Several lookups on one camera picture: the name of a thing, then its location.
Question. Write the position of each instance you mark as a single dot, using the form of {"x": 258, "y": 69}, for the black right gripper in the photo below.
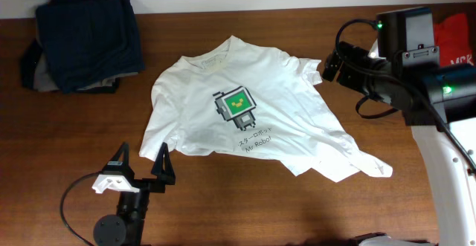
{"x": 355, "y": 56}

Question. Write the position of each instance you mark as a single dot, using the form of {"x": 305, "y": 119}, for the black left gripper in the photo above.
{"x": 162, "y": 175}

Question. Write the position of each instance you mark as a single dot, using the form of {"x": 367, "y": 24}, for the white robot print t-shirt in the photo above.
{"x": 257, "y": 102}

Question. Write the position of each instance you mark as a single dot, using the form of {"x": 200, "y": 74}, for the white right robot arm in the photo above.
{"x": 437, "y": 102}

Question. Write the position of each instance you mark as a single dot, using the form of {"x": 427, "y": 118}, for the red t-shirt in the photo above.
{"x": 452, "y": 37}

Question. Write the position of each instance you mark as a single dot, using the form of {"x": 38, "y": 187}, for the folded grey garment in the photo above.
{"x": 43, "y": 81}

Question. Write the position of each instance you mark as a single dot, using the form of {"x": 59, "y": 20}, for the folded navy blue garment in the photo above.
{"x": 86, "y": 41}

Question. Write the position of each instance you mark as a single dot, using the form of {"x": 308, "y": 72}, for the folded black garment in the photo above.
{"x": 28, "y": 62}

